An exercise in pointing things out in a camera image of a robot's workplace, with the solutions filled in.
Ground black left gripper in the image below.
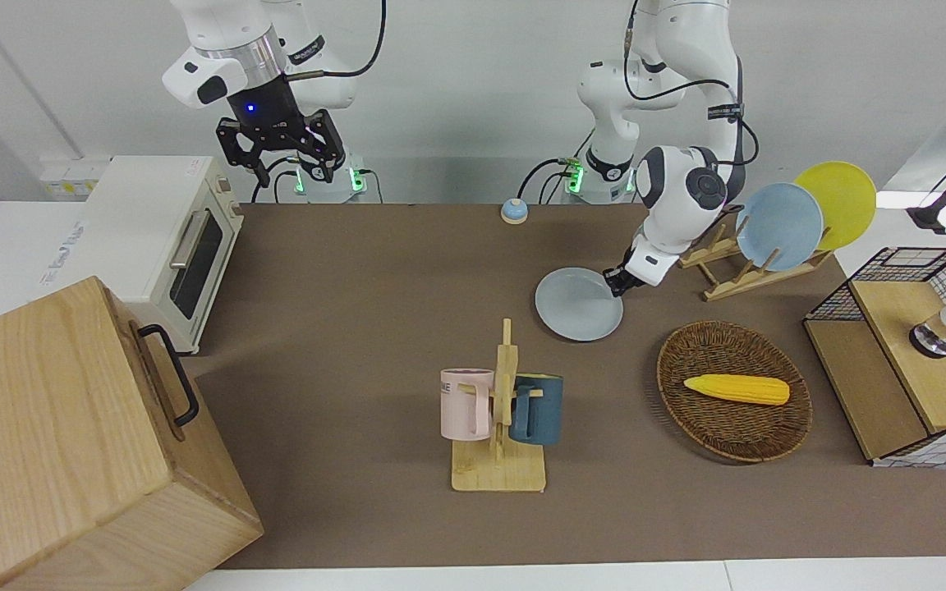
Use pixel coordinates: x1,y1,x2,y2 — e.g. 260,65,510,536
603,261,647,298

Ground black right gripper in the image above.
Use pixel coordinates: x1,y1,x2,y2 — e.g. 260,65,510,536
217,75,349,189

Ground gray round plate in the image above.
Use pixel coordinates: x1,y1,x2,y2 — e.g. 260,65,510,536
535,267,625,342

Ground wooden plate rack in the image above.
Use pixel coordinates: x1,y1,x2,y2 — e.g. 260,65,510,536
678,223,835,302

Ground light blue plate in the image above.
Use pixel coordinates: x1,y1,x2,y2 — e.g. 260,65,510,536
735,182,825,273

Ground yellow plate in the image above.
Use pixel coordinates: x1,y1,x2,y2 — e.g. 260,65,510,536
793,161,878,251

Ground dark blue mug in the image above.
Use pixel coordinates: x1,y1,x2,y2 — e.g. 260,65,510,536
511,373,564,447

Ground white toaster oven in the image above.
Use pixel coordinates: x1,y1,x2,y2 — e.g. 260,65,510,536
39,155,246,355

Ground yellow corn cob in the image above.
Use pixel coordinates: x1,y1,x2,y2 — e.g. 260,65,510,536
683,373,792,406

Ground brown wicker basket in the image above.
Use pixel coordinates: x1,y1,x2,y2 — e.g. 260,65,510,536
657,320,814,464

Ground pink mug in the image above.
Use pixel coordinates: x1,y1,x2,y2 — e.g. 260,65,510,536
440,369,496,441

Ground brown table mat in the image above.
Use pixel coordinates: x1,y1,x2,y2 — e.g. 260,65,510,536
186,202,946,570

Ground wooden mug rack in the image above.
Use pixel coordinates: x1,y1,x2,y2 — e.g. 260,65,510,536
451,318,548,493

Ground large wooden drawer box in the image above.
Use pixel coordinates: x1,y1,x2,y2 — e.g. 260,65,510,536
0,276,264,591

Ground black base power cable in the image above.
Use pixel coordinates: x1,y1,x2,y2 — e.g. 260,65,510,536
518,158,581,204
251,156,300,204

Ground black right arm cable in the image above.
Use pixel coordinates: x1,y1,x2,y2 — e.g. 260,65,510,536
286,0,388,80

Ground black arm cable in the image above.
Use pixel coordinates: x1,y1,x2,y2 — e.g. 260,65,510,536
624,0,761,169
286,0,388,80

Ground white wall power outlets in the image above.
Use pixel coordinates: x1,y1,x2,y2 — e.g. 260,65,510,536
39,158,113,199

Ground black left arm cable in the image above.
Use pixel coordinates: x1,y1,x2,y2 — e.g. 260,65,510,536
624,0,761,169

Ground black metal drawer handle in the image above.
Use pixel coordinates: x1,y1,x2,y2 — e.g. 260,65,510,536
138,324,200,428

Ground wire grid wooden shelf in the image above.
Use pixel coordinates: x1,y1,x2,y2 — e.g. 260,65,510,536
802,246,946,470

